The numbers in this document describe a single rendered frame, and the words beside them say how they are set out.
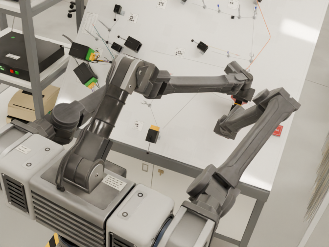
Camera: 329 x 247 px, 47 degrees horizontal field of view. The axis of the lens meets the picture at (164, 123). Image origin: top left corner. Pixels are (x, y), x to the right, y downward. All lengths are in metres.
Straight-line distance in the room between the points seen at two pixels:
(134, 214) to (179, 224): 0.10
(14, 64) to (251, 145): 1.40
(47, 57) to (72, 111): 1.04
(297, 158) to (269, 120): 2.43
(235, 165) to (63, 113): 0.49
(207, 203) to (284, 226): 2.05
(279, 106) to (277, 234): 1.84
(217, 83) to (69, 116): 0.64
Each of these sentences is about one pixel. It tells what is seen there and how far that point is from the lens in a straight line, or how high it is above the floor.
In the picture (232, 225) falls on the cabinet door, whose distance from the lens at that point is 2.12.
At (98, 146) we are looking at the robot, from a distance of 0.78.
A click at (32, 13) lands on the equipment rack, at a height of 1.43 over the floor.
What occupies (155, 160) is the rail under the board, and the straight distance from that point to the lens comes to 1.89.
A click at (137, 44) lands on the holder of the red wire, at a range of 1.86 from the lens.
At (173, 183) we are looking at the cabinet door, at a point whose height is 0.67.
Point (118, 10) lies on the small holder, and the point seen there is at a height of 1.39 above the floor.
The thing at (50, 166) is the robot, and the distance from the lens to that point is 0.88.
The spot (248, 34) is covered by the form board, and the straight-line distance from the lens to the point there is 1.91.
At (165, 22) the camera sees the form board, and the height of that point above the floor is 1.36.
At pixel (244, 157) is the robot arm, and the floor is 1.50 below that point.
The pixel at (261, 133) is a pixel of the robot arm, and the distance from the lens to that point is 1.03.
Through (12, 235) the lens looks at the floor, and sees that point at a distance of 2.69.
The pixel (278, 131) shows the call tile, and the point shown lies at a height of 1.10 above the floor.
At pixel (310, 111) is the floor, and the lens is 4.14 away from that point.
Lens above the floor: 2.15
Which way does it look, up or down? 38 degrees down
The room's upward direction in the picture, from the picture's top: 7 degrees clockwise
